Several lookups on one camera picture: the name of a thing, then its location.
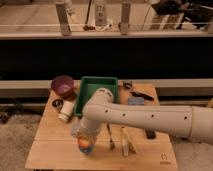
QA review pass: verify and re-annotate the orange apple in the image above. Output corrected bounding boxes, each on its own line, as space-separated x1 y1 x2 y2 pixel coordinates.
78 138 91 148

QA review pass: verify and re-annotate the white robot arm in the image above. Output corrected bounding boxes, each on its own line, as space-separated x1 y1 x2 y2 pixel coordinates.
80 88 213 145

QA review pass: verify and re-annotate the clear plastic cup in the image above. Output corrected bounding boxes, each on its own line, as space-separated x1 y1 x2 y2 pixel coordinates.
71 124 97 155

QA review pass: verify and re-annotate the green plastic tray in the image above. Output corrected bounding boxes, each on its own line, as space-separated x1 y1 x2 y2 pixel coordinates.
74 76 119 118

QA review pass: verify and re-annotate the grey blue sponge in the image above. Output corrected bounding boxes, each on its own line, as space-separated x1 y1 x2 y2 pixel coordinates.
128 97 144 105

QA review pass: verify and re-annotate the purple bowl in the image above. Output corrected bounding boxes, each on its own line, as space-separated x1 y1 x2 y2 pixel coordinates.
51 75 74 98

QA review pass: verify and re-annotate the black round lid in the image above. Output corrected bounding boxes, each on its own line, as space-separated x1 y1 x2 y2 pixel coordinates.
52 99 63 107

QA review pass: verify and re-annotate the metal fork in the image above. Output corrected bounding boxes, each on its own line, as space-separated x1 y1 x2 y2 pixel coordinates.
107 124 115 150

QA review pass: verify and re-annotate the yellow banana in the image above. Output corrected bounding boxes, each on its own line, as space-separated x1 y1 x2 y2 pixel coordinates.
121 127 137 157

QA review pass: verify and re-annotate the black rectangular block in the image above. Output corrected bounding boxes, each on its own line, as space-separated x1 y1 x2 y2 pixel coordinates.
145 130 156 139

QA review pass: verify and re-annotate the wooden table board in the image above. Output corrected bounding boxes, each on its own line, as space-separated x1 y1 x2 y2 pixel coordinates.
24 79 179 171

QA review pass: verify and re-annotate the black handled tool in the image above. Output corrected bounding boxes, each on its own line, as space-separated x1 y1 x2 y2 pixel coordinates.
122 82 154 101

